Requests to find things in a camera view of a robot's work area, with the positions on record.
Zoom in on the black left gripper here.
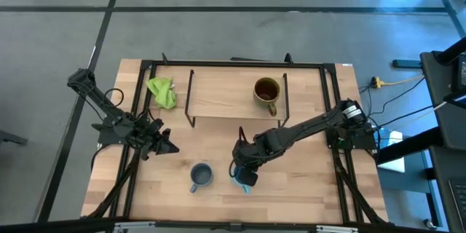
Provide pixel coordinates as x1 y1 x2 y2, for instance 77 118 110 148
136 118 181 161

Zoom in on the light blue mug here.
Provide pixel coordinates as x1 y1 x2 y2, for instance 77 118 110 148
232 166 253 195

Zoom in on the dark grey mug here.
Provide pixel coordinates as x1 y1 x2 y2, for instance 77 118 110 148
189 162 215 194

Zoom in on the green glazed mug brown handle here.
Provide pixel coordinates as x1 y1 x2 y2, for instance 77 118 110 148
253 76 282 117

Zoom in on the green cloth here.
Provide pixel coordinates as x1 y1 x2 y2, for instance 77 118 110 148
146 76 178 111

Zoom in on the white blue box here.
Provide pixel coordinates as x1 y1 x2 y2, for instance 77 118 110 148
374 127 406 174

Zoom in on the black keyboard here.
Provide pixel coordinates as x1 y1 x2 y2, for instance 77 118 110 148
449 179 466 229

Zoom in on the black side desk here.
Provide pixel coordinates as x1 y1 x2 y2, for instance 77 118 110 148
376 36 466 233

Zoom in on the wooden shelf black metal frame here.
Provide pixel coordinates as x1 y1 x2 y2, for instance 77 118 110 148
184 68 291 129

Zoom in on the black metal table frame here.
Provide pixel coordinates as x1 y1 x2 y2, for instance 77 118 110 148
82 52 391 226

